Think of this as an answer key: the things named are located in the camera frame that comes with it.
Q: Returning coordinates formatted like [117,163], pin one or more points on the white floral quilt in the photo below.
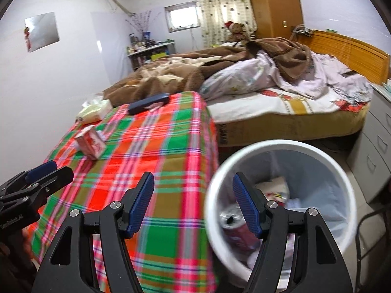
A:
[238,76]

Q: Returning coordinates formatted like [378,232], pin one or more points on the dark blue case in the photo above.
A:
[149,101]

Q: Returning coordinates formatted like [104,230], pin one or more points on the small window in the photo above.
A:
[183,16]

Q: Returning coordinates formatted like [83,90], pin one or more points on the red and white carton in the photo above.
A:
[90,142]

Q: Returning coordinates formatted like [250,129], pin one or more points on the bed with printed sheet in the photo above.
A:
[275,119]

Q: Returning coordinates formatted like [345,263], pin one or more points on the power strip with plugs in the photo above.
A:
[302,31]

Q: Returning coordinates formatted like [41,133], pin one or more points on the wooden headboard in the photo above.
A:
[351,48]

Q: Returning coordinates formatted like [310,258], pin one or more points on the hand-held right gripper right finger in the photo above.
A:
[247,207]

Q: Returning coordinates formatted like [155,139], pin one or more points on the black metal frame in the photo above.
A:
[363,238]

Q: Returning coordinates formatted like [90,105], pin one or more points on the vase of dry branches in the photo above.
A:
[145,26]

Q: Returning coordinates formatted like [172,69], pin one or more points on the soft tissue pack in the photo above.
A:
[94,111]

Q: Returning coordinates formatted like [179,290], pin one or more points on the red drink can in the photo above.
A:
[235,222]

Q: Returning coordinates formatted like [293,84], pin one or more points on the white round waste bin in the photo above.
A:
[213,195]

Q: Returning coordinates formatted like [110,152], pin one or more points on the air conditioner pipe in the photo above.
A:
[120,3]

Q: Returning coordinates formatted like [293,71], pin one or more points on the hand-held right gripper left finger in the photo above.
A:
[140,207]

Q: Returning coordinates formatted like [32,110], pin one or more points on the cluttered shelf table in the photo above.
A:
[149,53]

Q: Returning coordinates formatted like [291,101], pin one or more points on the grey nightstand with drawers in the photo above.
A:
[372,146]

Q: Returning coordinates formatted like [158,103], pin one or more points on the brown teddy bear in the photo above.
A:
[236,32]

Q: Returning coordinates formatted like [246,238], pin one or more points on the brown blanket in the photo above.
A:
[158,76]

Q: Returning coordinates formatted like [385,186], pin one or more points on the patterned curtain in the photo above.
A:
[223,6]

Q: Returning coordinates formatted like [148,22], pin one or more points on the wooden wardrobe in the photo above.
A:
[272,3]

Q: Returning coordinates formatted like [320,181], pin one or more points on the plaid tablecloth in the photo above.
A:
[171,146]

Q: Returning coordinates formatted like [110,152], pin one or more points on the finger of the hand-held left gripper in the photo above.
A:
[58,178]
[42,169]

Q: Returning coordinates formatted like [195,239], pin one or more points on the pale blue bin liner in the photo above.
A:
[320,183]

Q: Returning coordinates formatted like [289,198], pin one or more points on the silver wall sheet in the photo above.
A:
[44,30]

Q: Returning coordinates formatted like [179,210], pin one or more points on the red hanging ornament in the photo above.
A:
[28,38]

